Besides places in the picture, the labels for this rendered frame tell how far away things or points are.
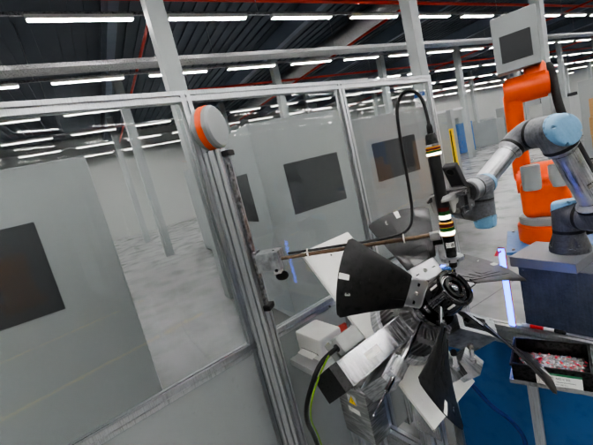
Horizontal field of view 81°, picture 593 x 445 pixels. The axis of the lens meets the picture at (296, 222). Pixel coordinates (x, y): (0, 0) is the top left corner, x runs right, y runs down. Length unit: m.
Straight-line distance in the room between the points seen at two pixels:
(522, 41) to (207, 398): 4.73
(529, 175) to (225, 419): 4.28
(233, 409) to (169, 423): 0.26
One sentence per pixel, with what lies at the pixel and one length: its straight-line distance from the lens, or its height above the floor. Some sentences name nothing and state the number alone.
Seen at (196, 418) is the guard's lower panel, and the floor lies 0.84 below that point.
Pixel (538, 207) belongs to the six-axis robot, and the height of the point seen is 0.52.
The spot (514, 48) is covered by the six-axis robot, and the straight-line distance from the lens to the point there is 5.08.
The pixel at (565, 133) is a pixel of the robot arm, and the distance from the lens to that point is 1.56.
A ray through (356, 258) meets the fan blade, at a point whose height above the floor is 1.38.
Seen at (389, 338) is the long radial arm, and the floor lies 1.12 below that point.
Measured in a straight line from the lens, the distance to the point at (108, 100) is 1.37.
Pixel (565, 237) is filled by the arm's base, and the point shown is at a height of 1.11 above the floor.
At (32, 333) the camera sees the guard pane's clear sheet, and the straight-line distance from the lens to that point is 1.34.
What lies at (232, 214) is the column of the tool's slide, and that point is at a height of 1.56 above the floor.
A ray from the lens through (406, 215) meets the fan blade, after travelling 1.32.
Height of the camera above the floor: 1.68
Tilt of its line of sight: 9 degrees down
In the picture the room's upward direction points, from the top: 14 degrees counter-clockwise
